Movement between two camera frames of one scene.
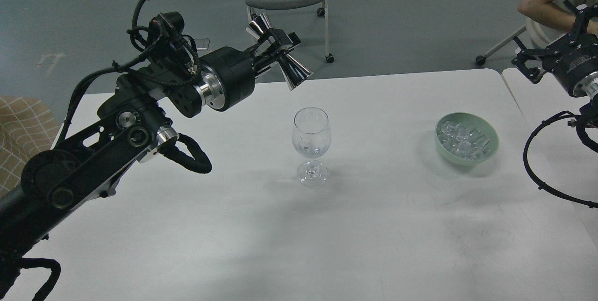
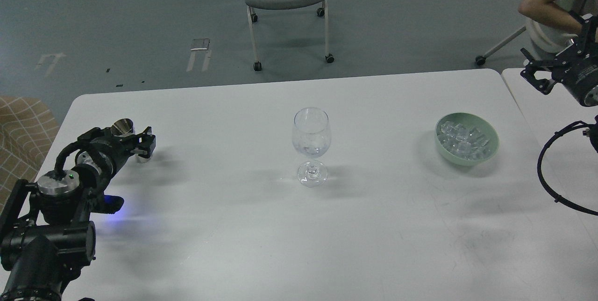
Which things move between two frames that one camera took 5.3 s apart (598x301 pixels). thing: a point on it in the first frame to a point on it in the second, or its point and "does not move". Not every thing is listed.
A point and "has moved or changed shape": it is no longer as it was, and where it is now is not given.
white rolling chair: [539, 33] does not move
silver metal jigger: [295, 73] has moved or changed shape
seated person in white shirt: [547, 15] does not move
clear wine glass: [311, 137] does not move
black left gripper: [227, 75] to [106, 151]
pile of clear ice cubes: [467, 143] does not move
